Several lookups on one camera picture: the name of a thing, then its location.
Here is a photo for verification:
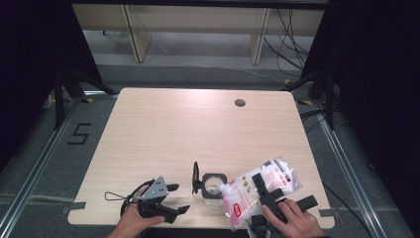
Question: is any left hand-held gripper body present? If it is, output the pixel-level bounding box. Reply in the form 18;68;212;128
137;176;176;225

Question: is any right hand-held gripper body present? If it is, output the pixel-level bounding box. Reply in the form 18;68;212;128
252;187;320;238

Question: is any clear bag of white granules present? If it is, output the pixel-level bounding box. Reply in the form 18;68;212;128
219;157;304;231

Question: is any glass jar with black lid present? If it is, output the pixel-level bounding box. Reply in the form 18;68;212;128
192;161;229;203

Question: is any person's right hand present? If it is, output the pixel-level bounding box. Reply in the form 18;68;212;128
262;198;326;238

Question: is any person's left hand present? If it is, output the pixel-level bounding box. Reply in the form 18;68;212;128
107;186;166;238

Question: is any black metal stand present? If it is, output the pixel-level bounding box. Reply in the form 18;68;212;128
280;68;336;131
52;65;117;130

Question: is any black curtain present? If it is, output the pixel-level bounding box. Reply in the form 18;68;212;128
301;0;420;237
0;0;103;173

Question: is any thin wire loop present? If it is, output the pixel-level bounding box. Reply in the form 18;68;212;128
104;190;129;202

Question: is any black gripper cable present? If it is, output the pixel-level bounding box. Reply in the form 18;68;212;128
119;178;157;217

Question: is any black floor cable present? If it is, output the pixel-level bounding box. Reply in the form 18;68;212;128
321;181;374;238
298;108;331;133

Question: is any aluminium floor rail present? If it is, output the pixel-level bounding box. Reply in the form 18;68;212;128
0;95;83;238
313;102;387;238

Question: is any pale floor cable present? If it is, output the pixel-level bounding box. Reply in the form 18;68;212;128
0;192;75;204

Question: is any black cable bundle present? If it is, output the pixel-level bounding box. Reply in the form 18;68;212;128
263;8;315;78

